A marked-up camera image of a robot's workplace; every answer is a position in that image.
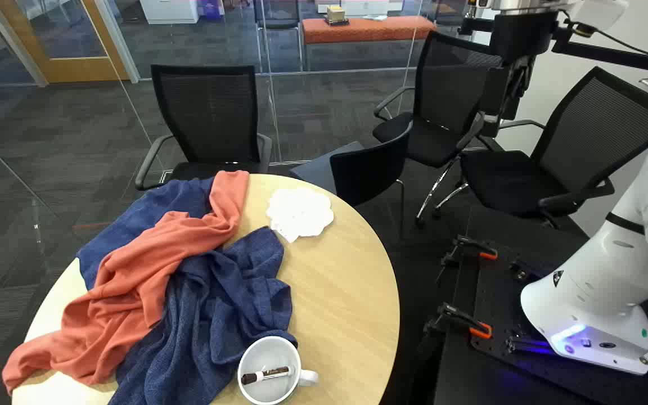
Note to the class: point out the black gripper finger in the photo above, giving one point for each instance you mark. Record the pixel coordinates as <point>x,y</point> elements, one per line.
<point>520,86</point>
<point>496,103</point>

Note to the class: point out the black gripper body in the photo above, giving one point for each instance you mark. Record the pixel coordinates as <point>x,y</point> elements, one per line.
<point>522,37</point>

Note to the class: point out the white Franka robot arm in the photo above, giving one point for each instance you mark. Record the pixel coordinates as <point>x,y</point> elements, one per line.
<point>607,284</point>

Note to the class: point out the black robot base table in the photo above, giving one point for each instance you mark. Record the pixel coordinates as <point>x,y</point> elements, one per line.
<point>488,375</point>

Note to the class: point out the black mesh chair, chrome legs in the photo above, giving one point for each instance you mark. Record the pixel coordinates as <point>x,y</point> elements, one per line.
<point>450,91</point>

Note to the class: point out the wide black mesh chair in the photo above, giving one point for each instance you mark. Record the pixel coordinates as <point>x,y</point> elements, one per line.
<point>562,159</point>

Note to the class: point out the dark navy chair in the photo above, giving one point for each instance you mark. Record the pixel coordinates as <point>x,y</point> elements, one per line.
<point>370,170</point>

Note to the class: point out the orange bench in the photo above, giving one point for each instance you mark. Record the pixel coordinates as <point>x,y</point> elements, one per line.
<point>365,28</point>

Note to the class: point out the black orange clamp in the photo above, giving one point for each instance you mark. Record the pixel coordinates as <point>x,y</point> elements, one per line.
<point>461,323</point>
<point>473,251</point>

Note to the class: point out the small box on bench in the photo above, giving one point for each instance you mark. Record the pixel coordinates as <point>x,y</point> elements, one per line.
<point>335,15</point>

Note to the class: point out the black mesh chair, grey armrests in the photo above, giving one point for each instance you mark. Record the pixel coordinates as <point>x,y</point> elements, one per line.
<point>202,114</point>

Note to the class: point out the white cabinet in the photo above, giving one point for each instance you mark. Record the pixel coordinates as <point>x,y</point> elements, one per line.
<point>167,9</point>

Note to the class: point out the white ceramic mug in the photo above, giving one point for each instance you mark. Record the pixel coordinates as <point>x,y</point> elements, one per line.
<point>268,371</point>

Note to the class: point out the navy blue towel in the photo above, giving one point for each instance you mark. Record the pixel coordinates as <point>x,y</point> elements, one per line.
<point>202,323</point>

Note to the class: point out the orange towel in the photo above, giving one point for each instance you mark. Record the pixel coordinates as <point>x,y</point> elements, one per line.
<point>145,284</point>

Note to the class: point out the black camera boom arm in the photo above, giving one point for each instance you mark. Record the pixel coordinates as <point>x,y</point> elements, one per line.
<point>623,59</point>

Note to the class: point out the wooden door frame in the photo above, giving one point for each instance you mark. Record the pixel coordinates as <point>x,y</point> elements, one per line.
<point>54,68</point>

